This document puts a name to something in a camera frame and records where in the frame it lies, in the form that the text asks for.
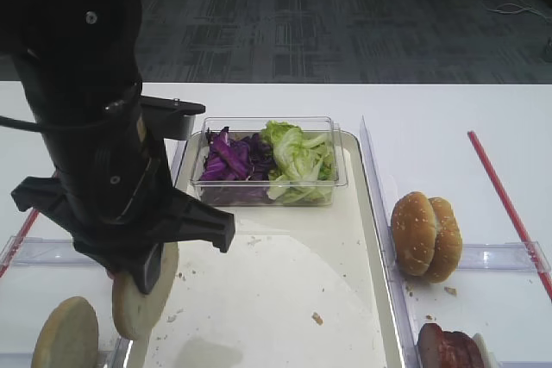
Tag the left red tape strip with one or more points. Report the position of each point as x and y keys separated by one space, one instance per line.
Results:
x=21 y=230

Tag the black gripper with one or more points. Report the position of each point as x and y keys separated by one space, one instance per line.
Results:
x=115 y=197

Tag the front sesame bun top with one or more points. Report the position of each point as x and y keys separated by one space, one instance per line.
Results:
x=413 y=224

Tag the right clear cross divider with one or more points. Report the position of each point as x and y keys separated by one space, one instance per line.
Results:
x=516 y=256

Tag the sesame bun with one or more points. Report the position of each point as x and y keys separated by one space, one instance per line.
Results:
x=448 y=242
x=413 y=224

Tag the left clear cross divider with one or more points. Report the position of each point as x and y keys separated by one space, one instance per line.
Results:
x=42 y=252

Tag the red meat patty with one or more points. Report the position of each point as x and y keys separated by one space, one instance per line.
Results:
x=447 y=349

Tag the white serving tray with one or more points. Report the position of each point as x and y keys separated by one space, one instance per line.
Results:
x=299 y=287

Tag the shredded purple cabbage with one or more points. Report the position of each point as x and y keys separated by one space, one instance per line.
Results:
x=235 y=165

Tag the right red tape strip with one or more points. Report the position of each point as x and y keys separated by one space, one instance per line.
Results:
x=523 y=235

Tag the clear cross divider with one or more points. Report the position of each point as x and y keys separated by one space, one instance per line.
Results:
x=516 y=256
x=42 y=252

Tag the rear sesame bun top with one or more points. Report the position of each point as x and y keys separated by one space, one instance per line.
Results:
x=448 y=242

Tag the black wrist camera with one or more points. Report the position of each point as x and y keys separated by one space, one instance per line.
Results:
x=170 y=118

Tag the white plastic patty holder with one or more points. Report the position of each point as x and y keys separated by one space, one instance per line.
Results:
x=488 y=358

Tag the right clear acrylic divider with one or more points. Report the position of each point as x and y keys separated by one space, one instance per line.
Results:
x=395 y=283

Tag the clear plastic salad container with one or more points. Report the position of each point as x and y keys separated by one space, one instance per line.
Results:
x=246 y=126

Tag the red tape strip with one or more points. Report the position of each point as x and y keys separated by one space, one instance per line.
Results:
x=523 y=235
x=21 y=230

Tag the green lettuce leaves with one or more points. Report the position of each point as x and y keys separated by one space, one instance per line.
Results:
x=300 y=157

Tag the bun half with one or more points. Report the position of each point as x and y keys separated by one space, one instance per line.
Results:
x=135 y=314
x=69 y=337

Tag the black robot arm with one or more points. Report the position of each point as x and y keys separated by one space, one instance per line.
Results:
x=76 y=62

